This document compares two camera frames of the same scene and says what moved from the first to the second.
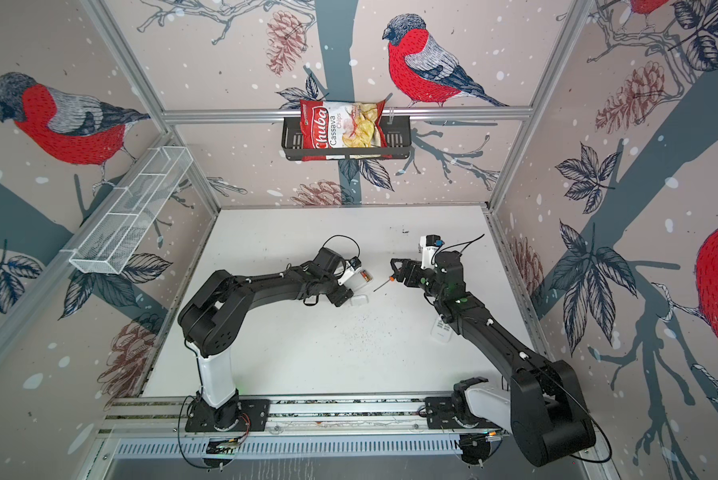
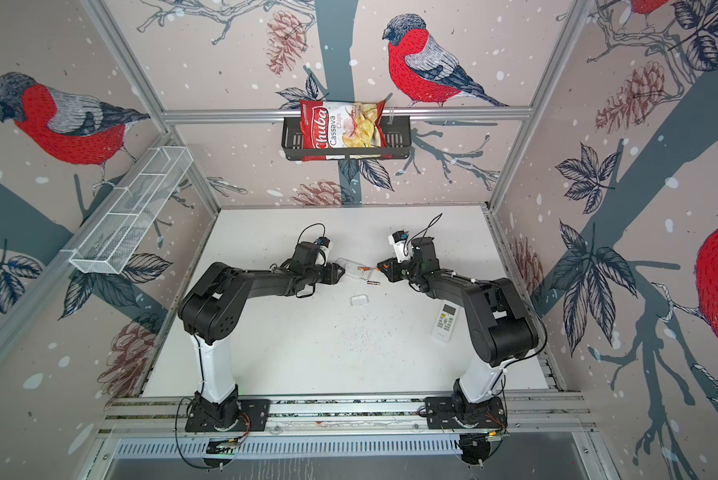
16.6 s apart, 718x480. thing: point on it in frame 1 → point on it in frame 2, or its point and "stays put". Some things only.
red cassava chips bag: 343,124 stays put
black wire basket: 399,142 stays put
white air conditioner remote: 441,330 stays put
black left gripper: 342,296 → 332,273
